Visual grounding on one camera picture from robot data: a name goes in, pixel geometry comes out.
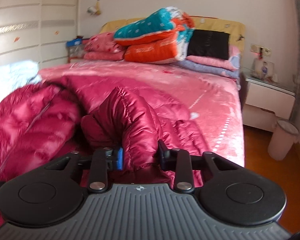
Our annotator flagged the magenta down jacket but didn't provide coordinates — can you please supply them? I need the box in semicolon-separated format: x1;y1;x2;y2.
0;75;209;184

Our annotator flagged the pink bed cover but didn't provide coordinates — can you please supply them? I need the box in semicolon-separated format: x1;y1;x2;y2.
39;61;245;166

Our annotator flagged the white nightstand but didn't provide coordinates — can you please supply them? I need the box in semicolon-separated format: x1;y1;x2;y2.
242;73;295;132

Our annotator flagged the lavender folded blanket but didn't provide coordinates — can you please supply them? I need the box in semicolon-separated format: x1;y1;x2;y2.
172;60;239;80

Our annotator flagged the pink heart folded blanket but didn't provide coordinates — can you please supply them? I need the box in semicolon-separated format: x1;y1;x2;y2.
83;31;126;61

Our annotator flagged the blue storage box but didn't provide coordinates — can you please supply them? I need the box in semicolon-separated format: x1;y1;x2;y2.
66;36;89;63

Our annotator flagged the black folded garment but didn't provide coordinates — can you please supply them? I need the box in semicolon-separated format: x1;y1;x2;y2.
187;29;230;60

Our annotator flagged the framed child photo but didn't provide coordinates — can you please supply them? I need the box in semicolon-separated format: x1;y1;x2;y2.
252;59;274;80

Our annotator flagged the pink folded blanket right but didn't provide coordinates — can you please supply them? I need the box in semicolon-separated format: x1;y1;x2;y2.
186;45;241;72

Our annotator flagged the teal orange folded quilt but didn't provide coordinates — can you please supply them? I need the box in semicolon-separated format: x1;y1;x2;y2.
114;7;194;64

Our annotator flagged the white folded garment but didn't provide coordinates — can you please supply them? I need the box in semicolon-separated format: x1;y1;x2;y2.
0;60;42;102

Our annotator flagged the white wardrobe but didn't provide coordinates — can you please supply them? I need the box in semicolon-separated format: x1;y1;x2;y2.
0;0;78;68

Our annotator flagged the wall socket panel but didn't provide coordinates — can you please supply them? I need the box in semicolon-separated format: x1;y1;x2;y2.
250;44;271;57

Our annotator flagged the wall hanging ornament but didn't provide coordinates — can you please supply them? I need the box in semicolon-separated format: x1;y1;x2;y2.
87;0;101;16

